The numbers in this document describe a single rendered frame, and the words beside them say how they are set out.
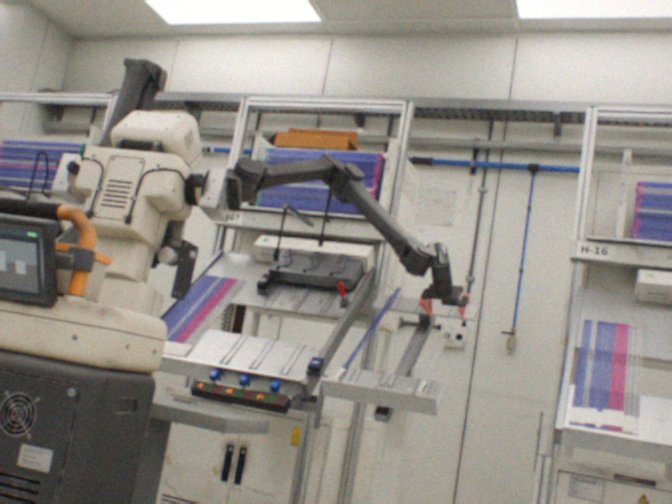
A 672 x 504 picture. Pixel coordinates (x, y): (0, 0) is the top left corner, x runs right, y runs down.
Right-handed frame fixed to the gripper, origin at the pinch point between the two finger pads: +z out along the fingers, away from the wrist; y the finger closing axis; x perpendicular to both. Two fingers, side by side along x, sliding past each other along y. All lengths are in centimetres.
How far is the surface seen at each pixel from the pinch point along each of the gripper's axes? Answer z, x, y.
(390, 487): 40, 35, 12
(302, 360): 17, 9, 48
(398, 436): 29.2, 23.8, 11.5
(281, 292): 18, -26, 74
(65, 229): 5, -41, 190
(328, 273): 13, -35, 57
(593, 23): -2, -276, -11
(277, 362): 17, 12, 56
